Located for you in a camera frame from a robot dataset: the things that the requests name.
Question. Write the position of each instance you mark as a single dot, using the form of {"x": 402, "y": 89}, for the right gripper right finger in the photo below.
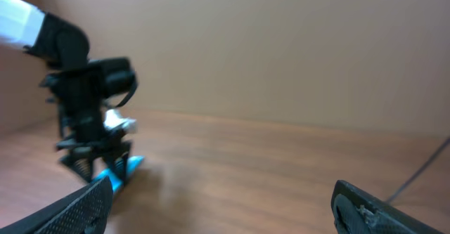
{"x": 357, "y": 212}

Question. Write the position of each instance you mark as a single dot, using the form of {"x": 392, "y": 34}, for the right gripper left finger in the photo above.
{"x": 84, "y": 211}

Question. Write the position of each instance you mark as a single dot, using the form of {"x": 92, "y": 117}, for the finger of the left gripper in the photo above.
{"x": 83, "y": 167}
{"x": 118, "y": 169}

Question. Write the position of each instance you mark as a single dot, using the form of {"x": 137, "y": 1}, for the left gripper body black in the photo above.
{"x": 81, "y": 122}

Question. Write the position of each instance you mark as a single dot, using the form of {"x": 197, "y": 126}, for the blue Galaxy smartphone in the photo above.
{"x": 130, "y": 168}

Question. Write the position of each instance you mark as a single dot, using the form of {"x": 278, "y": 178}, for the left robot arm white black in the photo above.
{"x": 65, "y": 49}

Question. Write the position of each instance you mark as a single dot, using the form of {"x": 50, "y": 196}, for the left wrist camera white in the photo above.
{"x": 114, "y": 120}

